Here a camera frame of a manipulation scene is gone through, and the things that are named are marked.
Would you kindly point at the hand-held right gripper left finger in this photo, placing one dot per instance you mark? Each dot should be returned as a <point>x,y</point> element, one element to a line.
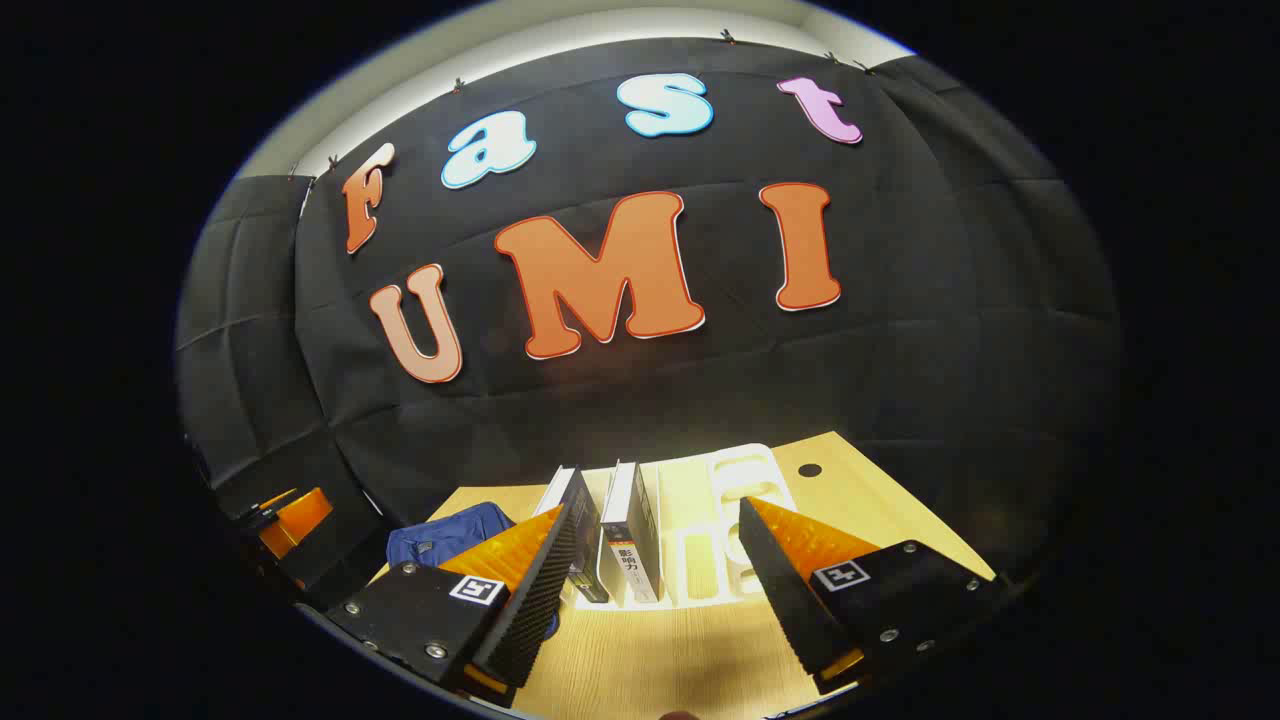
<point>545,580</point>

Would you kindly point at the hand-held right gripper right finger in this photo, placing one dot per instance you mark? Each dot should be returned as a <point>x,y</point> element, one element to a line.
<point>775,580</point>

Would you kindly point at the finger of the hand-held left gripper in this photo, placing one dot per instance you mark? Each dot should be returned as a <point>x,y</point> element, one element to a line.
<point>298,520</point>

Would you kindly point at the blue cover book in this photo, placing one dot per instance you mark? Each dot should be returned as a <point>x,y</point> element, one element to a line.
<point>590,540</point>

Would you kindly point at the dark cover book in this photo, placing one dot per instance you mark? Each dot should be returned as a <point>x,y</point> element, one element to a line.
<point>625,530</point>

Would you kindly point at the blue schoolbag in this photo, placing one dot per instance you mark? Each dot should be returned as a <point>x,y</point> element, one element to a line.
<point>450,535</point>

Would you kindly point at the white bookshelf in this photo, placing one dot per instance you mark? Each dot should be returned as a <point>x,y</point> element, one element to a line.
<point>680,480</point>

